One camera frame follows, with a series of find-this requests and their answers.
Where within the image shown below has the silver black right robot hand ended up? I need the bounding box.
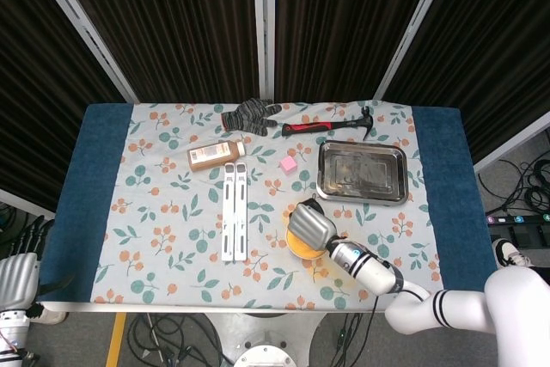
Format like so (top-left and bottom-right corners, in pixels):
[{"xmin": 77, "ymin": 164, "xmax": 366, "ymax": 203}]
[{"xmin": 286, "ymin": 196, "xmax": 345, "ymax": 253}]

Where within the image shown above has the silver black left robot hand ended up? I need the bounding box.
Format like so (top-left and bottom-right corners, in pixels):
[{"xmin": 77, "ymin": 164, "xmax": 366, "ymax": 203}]
[{"xmin": 0, "ymin": 216, "xmax": 74, "ymax": 312}]

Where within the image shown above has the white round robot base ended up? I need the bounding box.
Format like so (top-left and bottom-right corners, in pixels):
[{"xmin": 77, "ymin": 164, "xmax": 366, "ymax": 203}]
[{"xmin": 234, "ymin": 343, "xmax": 310, "ymax": 367}]

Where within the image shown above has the off-white bowl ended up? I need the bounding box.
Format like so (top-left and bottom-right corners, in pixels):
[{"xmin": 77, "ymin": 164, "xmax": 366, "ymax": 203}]
[{"xmin": 284, "ymin": 205, "xmax": 340, "ymax": 260}]

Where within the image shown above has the metal tray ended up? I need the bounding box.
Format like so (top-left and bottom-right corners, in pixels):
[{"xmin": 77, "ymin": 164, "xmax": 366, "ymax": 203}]
[{"xmin": 316, "ymin": 139, "xmax": 409, "ymax": 206}]

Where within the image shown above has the white folding laptop stand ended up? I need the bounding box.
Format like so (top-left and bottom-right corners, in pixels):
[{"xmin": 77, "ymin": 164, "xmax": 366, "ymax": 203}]
[{"xmin": 221, "ymin": 162, "xmax": 250, "ymax": 262}]

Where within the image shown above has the black red claw hammer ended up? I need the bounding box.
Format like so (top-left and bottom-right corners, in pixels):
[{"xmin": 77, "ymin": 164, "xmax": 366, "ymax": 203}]
[{"xmin": 281, "ymin": 105, "xmax": 376, "ymax": 141}]

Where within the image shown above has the blue table cover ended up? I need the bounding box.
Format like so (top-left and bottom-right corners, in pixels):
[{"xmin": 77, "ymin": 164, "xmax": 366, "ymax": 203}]
[{"xmin": 36, "ymin": 102, "xmax": 498, "ymax": 304}]

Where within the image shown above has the brown juice bottle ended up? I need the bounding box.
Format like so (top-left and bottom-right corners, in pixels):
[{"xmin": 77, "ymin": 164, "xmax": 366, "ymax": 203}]
[{"xmin": 186, "ymin": 139, "xmax": 247, "ymax": 173}]

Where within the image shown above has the grey striped knit glove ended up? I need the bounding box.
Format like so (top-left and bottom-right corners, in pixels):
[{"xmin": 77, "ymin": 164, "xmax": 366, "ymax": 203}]
[{"xmin": 221, "ymin": 98, "xmax": 284, "ymax": 136}]

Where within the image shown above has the floral fruit pattern tablecloth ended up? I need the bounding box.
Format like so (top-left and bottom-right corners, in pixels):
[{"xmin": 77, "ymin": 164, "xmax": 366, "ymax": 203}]
[{"xmin": 89, "ymin": 102, "xmax": 446, "ymax": 304}]

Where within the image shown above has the dark ribbed partition panel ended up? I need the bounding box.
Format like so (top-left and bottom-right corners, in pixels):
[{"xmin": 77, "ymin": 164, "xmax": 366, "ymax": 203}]
[
  {"xmin": 382, "ymin": 0, "xmax": 550, "ymax": 167},
  {"xmin": 274, "ymin": 0, "xmax": 440, "ymax": 102},
  {"xmin": 51, "ymin": 0, "xmax": 264, "ymax": 104},
  {"xmin": 0, "ymin": 0, "xmax": 126, "ymax": 210}
]

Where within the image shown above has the white black sneaker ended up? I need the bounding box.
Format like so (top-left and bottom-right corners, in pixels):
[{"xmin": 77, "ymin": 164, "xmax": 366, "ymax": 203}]
[{"xmin": 492, "ymin": 237, "xmax": 535, "ymax": 268}]

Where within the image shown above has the black floor cable bundle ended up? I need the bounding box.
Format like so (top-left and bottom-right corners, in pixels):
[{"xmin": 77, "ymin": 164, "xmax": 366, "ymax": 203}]
[
  {"xmin": 477, "ymin": 155, "xmax": 550, "ymax": 218},
  {"xmin": 127, "ymin": 313, "xmax": 235, "ymax": 367}
]

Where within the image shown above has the white metal partition post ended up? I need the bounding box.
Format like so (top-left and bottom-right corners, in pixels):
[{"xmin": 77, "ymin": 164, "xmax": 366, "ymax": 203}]
[
  {"xmin": 252, "ymin": 0, "xmax": 276, "ymax": 101},
  {"xmin": 372, "ymin": 0, "xmax": 453, "ymax": 102},
  {"xmin": 24, "ymin": 0, "xmax": 139, "ymax": 104}
]

